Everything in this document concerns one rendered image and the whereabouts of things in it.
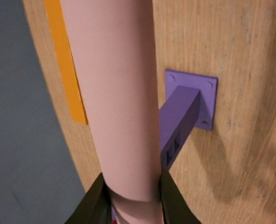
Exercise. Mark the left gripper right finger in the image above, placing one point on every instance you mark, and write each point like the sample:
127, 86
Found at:
174, 207

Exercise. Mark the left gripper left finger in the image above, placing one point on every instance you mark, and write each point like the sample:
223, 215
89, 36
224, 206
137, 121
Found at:
95, 207

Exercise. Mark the orange rectangular bar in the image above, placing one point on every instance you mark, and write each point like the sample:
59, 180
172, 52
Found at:
65, 61

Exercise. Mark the pink long bar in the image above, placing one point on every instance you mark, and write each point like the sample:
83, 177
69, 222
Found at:
114, 52

